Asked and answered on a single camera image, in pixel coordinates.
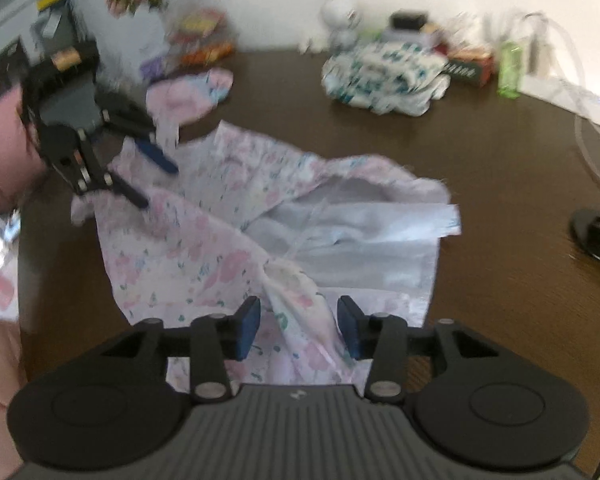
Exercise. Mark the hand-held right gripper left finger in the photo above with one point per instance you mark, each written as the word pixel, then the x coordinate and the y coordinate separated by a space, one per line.
pixel 247 327

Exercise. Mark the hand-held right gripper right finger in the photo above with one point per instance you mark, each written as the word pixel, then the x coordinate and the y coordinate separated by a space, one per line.
pixel 350 330

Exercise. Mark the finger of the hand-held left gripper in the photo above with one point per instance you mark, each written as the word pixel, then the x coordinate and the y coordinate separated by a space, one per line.
pixel 155 155
pixel 92 175

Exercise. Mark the pink floral garment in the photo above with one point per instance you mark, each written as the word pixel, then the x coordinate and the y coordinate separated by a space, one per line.
pixel 205 240

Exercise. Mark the person's left forearm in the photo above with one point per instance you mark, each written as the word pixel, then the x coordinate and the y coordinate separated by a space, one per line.
pixel 5 160

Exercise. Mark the pink and blue small garment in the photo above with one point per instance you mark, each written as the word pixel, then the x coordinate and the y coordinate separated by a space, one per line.
pixel 190 95

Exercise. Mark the clear bag of snacks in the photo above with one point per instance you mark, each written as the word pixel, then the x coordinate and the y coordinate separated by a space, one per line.
pixel 200 40

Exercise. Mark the white round robot toy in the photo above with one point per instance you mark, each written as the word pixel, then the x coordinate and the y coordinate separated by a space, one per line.
pixel 341 25

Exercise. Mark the white green printed folded garment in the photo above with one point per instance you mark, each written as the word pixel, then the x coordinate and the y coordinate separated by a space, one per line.
pixel 385 77

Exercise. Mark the black desk lamp stand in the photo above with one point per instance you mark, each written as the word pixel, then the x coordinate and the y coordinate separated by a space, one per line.
pixel 597 235

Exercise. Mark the black small device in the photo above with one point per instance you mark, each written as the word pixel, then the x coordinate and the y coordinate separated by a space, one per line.
pixel 407 21

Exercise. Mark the dark small box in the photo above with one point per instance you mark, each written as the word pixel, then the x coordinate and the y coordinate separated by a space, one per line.
pixel 472 67

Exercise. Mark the green spray bottle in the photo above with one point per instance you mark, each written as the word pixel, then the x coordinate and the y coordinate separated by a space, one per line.
pixel 510 70

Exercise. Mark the white power strip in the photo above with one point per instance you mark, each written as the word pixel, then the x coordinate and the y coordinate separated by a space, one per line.
pixel 565 95

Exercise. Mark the white tissue pack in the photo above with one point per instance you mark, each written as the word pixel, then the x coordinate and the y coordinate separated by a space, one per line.
pixel 465 32

